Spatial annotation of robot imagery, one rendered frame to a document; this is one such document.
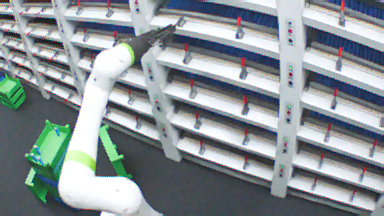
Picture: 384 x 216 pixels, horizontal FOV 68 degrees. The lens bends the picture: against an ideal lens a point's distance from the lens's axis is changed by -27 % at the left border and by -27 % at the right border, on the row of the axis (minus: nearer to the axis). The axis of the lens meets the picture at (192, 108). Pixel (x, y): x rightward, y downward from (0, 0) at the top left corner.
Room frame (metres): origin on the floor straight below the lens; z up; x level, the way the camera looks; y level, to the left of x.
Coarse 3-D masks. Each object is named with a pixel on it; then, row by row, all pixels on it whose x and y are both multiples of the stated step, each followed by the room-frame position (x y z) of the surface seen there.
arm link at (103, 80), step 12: (120, 48) 1.05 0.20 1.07; (96, 60) 1.00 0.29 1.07; (108, 60) 0.98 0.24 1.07; (120, 60) 1.00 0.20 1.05; (132, 60) 1.04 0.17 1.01; (96, 72) 0.98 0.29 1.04; (108, 72) 0.96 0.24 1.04; (120, 72) 0.98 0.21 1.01; (96, 84) 0.98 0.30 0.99; (108, 84) 0.98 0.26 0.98
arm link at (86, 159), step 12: (72, 156) 0.71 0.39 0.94; (84, 156) 0.72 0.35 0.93; (72, 168) 0.66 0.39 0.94; (84, 168) 0.67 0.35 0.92; (60, 180) 0.63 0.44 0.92; (72, 180) 0.62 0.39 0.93; (84, 180) 0.62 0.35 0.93; (60, 192) 0.59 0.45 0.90; (72, 192) 0.58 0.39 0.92; (84, 192) 0.58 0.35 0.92; (72, 204) 0.56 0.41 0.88; (84, 204) 0.56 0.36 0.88
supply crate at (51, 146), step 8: (48, 128) 1.43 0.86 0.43; (64, 128) 1.39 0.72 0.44; (40, 136) 1.35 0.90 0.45; (48, 136) 1.39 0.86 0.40; (56, 136) 1.38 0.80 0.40; (64, 136) 1.37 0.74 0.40; (40, 144) 1.32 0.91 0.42; (48, 144) 1.32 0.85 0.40; (56, 144) 1.31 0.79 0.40; (64, 144) 1.28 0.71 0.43; (32, 152) 1.24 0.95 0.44; (40, 152) 1.27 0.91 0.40; (48, 152) 1.26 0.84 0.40; (56, 152) 1.20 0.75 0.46; (32, 160) 1.21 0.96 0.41; (48, 160) 1.20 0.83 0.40; (56, 160) 1.17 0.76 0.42; (40, 168) 1.14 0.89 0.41; (48, 168) 1.10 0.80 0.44
